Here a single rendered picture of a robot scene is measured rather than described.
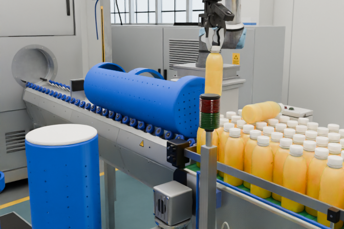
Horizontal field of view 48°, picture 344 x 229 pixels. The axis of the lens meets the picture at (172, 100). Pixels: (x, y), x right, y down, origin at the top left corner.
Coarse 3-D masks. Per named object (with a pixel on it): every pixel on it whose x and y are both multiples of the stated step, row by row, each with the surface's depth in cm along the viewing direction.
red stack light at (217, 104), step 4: (200, 100) 115; (204, 100) 114; (208, 100) 113; (212, 100) 113; (216, 100) 113; (220, 100) 115; (200, 104) 115; (204, 104) 114; (208, 104) 113; (212, 104) 113; (216, 104) 114; (220, 104) 116; (200, 108) 116; (204, 108) 114; (208, 108) 114; (212, 108) 114; (216, 108) 114; (220, 108) 116; (204, 112) 114; (208, 112) 114; (212, 112) 114; (216, 112) 114
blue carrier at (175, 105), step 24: (96, 72) 227; (120, 72) 210; (96, 96) 223; (120, 96) 201; (144, 96) 184; (168, 96) 171; (192, 96) 173; (144, 120) 192; (168, 120) 171; (192, 120) 175
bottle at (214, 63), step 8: (208, 56) 156; (216, 56) 154; (208, 64) 155; (216, 64) 154; (208, 72) 155; (216, 72) 154; (208, 80) 156; (216, 80) 155; (208, 88) 156; (216, 88) 155
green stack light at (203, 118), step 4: (200, 112) 116; (200, 116) 116; (204, 116) 114; (208, 116) 114; (212, 116) 114; (216, 116) 114; (200, 120) 116; (204, 120) 115; (208, 120) 114; (212, 120) 114; (216, 120) 115; (200, 124) 116; (204, 124) 115; (208, 124) 114; (212, 124) 114; (216, 124) 115; (204, 128) 115; (208, 128) 115; (212, 128) 115; (216, 128) 115
